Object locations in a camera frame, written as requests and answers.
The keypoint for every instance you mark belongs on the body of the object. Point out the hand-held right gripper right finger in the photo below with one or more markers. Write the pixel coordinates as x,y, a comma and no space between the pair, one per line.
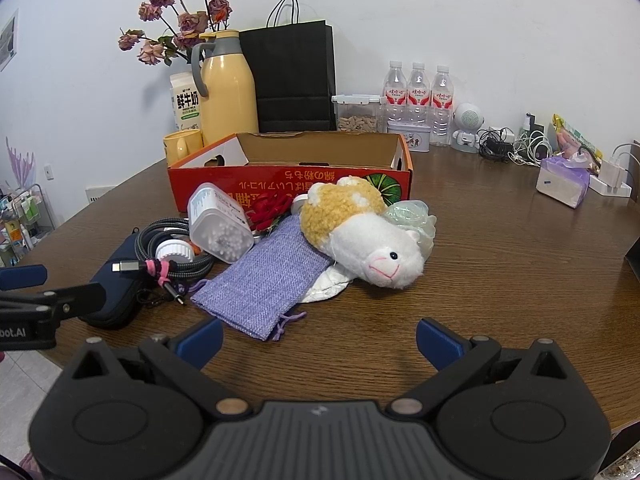
437,344

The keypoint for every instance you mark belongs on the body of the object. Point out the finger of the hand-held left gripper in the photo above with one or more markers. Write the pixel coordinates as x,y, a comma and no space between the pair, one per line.
75,299
25,276

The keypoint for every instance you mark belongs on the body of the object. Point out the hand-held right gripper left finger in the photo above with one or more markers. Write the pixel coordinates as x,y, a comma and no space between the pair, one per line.
202,342

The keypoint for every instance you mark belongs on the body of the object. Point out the dark blue cloth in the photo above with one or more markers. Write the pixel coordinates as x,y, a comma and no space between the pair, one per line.
117,305

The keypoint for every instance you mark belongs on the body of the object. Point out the purple burlap pouch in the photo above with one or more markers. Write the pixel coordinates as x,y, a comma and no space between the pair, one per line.
265,280

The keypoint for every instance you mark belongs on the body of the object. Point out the clear cotton swab bottle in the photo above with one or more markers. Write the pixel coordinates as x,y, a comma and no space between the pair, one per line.
220,225

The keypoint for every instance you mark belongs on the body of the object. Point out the red artificial rose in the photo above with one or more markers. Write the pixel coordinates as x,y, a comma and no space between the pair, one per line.
267,212

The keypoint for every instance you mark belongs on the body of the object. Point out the orange cardboard box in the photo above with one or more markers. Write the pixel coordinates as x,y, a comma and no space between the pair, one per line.
210,185

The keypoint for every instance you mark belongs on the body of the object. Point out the white printed panel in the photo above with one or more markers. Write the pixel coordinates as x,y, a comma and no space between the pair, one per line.
100,194

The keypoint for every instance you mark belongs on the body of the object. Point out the purple coral decoration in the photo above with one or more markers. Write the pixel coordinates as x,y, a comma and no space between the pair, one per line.
20,162

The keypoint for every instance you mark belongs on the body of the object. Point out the white foil packet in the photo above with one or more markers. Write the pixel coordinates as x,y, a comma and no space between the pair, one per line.
322,287

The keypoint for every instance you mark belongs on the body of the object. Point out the yellow white plush toy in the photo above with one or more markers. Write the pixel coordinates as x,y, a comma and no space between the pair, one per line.
360,240

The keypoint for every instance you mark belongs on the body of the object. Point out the white round lid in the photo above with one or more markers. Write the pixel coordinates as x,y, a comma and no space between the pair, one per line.
299,204

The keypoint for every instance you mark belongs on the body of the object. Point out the yellow mug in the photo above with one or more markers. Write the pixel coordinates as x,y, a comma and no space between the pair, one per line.
180,147

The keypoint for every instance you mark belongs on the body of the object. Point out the purple tissue pack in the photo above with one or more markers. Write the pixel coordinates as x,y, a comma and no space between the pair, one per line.
560,185

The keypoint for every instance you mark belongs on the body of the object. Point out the white tin box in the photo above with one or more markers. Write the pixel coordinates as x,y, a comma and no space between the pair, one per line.
410,137

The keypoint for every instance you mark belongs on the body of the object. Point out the dark flat object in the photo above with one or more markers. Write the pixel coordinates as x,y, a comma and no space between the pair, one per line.
634,260

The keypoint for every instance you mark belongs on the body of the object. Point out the white robot speaker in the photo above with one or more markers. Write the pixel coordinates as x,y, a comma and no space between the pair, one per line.
467,122

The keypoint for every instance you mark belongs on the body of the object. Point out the white milk carton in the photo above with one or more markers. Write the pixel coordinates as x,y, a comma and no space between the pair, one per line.
185,102

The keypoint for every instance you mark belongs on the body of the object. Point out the clear water bottle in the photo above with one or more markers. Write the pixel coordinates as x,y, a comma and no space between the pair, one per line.
395,90
442,105
419,90

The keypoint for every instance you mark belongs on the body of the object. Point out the clear seed container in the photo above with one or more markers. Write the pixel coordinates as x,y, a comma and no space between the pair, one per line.
357,115

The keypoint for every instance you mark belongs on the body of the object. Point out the white charger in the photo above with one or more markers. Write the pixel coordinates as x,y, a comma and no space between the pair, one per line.
612,175

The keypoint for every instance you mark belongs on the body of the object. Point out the colourful snack packet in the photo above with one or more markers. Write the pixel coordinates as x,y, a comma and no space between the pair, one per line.
575,140

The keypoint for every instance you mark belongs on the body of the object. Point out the yellow thermos jug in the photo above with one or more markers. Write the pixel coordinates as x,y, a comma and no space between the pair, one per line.
227,95

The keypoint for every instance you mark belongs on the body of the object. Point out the brown wooden board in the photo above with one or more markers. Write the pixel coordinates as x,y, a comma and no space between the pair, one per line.
636,160

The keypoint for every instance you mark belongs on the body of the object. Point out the black paper bag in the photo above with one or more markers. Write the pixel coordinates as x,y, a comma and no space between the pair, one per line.
295,80

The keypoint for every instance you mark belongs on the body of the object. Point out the dried pink rose bouquet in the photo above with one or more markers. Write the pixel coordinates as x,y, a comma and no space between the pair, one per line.
165,25

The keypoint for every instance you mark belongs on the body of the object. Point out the white wall switch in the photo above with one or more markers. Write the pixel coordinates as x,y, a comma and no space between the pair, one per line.
49,172

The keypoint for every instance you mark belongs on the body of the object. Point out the wall picture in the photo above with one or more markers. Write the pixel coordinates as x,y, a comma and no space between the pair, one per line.
7,40

